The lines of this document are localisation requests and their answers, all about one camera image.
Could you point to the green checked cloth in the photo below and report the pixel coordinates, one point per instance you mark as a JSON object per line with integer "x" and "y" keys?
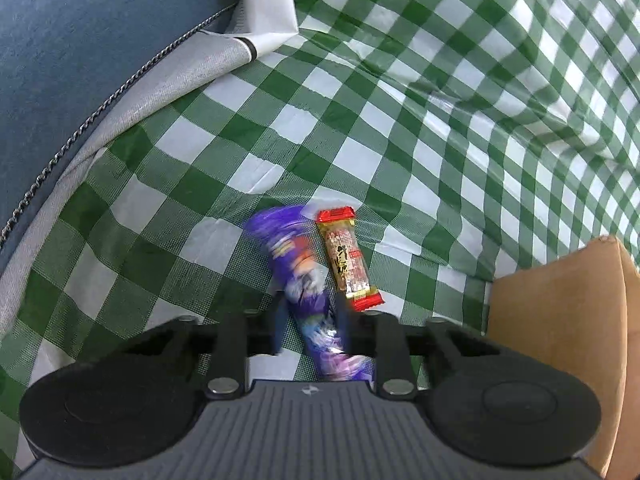
{"x": 400, "y": 110}

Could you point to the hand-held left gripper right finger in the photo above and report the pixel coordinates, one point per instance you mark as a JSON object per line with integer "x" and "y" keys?
{"x": 344, "y": 322}

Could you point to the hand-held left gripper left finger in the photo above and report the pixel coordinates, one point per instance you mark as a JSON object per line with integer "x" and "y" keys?
{"x": 280, "y": 320}

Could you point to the purple snack packet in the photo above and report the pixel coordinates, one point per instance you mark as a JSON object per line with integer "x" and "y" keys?
{"x": 300, "y": 270}

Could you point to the red and gold snack bar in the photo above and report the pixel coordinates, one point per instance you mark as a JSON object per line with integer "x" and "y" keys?
{"x": 345, "y": 260}

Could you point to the white cloth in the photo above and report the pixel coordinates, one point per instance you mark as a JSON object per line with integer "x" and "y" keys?
{"x": 270, "y": 5}

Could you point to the brown cardboard box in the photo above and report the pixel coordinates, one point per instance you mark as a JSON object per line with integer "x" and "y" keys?
{"x": 550, "y": 310}

